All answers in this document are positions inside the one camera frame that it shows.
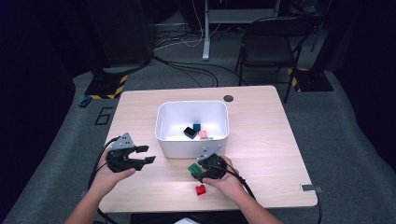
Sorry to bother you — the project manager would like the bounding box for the black hanging cable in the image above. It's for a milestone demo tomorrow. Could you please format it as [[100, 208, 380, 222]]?
[[315, 189, 323, 224]]

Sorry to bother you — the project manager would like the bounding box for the black yellow-striped base plate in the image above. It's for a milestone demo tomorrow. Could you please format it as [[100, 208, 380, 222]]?
[[84, 73, 129, 101], [287, 67, 334, 93]]

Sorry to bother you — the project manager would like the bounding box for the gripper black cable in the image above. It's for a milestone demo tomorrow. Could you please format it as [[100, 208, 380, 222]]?
[[211, 163, 257, 201], [88, 135, 121, 224]]

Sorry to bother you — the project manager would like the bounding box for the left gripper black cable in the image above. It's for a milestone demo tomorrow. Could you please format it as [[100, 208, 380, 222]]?
[[88, 135, 121, 224]]

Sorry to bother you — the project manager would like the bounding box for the white floor cable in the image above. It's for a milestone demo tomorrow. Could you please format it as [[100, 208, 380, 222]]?
[[153, 0, 225, 50]]

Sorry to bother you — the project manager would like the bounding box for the black folding chair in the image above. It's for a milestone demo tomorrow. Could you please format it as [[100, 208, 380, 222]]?
[[234, 16, 316, 104]]

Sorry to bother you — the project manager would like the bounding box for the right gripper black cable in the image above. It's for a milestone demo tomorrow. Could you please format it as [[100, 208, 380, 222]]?
[[211, 163, 257, 201]]

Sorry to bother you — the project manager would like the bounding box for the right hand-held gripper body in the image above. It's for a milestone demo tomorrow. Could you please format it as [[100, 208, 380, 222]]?
[[196, 144, 229, 181]]

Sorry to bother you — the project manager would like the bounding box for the black toy block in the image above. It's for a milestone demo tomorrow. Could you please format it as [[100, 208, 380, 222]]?
[[183, 126, 198, 140]]

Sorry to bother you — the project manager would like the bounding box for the small blue floor object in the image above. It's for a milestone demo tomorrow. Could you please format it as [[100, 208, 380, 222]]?
[[78, 94, 93, 108]]

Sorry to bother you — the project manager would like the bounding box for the green toy block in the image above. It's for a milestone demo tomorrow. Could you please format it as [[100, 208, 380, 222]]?
[[187, 162, 203, 175]]

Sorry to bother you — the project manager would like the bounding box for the white desk frame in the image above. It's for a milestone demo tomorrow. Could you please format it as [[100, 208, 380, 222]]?
[[201, 0, 281, 62]]

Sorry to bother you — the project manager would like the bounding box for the white storage box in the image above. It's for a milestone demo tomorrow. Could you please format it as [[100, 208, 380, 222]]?
[[154, 100, 231, 160]]

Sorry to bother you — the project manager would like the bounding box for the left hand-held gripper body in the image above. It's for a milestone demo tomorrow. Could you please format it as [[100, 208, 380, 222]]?
[[106, 132, 138, 174]]

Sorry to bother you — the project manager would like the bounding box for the black floor cable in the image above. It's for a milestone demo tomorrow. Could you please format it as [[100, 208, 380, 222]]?
[[152, 54, 241, 88]]

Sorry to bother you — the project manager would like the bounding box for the large dark panel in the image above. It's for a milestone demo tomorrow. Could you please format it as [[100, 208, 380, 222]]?
[[88, 0, 157, 68]]

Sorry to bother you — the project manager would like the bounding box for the person's right hand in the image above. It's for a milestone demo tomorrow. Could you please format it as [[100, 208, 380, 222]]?
[[202, 155, 243, 201]]

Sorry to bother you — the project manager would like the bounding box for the person's left hand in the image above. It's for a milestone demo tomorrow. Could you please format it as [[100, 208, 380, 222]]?
[[89, 148, 137, 198]]

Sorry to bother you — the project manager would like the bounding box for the white paper sheet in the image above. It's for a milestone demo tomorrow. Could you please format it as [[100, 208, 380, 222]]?
[[172, 217, 204, 224]]

